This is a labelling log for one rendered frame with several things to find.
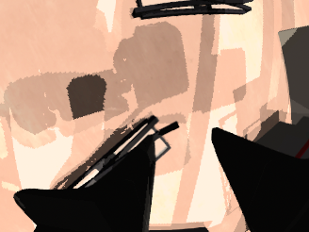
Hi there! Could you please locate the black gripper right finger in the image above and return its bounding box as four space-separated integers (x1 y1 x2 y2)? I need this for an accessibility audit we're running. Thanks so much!
211 127 309 232

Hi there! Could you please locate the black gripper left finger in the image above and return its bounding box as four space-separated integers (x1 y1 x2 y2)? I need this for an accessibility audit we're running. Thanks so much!
12 135 155 232

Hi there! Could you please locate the grey flat panel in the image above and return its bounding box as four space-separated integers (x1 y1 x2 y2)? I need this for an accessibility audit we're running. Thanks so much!
278 25 309 124

